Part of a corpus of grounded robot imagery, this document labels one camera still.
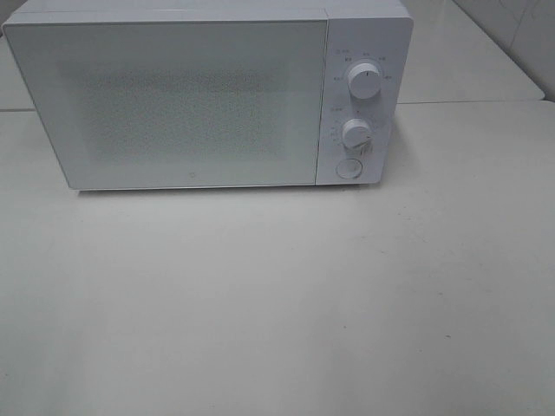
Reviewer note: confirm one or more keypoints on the round white door button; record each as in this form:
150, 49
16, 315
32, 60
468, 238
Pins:
349, 169

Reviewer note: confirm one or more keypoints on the white microwave door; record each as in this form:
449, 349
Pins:
176, 105

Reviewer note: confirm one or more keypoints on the white microwave oven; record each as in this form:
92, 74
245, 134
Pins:
357, 31

